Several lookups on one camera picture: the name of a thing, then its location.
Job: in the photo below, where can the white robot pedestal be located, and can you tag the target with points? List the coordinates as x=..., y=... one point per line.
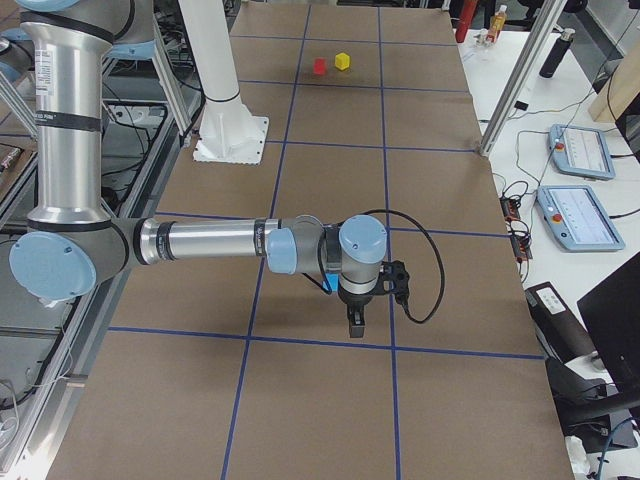
x=228, y=132

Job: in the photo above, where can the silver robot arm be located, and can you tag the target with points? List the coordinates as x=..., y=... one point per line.
x=73, y=244

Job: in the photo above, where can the orange drink bottle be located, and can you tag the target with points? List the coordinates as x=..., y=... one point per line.
x=497, y=24

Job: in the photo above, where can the black water bottle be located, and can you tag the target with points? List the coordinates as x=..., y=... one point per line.
x=557, y=53

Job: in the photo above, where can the yellow cube block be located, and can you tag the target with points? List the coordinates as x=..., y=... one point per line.
x=342, y=61

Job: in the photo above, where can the red fire extinguisher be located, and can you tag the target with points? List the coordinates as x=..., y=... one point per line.
x=465, y=19

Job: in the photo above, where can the orange circuit board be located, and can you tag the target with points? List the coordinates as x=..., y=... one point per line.
x=517, y=229

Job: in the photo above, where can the red cube block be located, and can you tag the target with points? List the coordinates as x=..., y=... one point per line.
x=319, y=66

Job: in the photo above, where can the blue teach pendant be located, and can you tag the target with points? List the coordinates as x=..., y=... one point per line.
x=577, y=220
x=580, y=151

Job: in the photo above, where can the far blue teach pendant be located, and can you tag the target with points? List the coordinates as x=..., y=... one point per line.
x=580, y=151

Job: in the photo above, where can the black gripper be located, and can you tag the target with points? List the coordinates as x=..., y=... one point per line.
x=354, y=302

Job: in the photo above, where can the blue cube block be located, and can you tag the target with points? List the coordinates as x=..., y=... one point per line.
x=329, y=283

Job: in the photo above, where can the black computer monitor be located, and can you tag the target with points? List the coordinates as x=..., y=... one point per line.
x=610, y=312

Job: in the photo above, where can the aluminium frame post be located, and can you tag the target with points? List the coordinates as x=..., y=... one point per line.
x=542, y=27

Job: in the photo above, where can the near blue teach pendant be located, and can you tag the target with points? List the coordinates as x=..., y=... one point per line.
x=577, y=220

